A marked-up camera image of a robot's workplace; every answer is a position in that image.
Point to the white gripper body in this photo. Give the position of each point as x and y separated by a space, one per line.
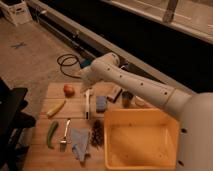
88 77

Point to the red orange apple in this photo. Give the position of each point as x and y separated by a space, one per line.
68 90

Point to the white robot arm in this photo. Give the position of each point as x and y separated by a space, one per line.
193 111

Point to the blue power box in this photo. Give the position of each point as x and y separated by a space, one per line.
85 63

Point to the blue sponge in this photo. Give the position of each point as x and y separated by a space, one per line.
101 104

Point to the dark metal cup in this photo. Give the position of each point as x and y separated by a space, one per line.
126 98

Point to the yellow corn cob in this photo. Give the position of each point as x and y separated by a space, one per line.
51 112

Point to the white round container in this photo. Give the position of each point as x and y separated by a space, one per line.
140 102

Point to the brown pine cone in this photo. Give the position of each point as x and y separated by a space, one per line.
97 138

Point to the green pepper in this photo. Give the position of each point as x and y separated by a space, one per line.
52 129

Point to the blue cloth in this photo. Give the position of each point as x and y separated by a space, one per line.
79 143

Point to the metal spatula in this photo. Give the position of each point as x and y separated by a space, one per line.
63 141

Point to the yellow plastic bin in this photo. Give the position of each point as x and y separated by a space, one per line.
140 140

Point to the black chair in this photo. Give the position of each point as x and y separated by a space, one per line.
12 122

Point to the white cardboard box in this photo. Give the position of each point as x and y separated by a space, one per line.
17 13

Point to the white handled knife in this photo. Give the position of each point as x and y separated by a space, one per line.
87 104

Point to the beige block with black handle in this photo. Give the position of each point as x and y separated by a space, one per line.
114 94

